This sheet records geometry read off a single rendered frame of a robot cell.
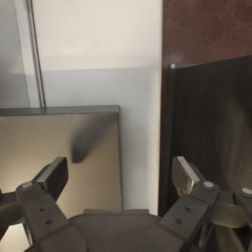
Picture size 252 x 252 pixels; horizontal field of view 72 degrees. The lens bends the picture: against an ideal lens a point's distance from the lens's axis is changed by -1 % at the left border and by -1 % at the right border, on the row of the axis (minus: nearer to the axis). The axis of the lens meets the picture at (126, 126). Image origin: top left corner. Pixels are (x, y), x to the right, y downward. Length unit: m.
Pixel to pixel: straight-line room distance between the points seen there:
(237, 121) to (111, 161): 0.40
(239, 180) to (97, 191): 0.40
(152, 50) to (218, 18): 0.99
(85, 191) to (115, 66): 0.12
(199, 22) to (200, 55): 0.17
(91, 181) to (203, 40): 1.02
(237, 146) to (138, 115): 0.36
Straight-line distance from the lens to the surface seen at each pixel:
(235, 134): 0.51
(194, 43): 1.09
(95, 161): 0.16
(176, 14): 1.09
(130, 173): 0.21
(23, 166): 0.18
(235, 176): 0.53
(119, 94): 0.18
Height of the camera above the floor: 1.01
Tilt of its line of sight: 75 degrees down
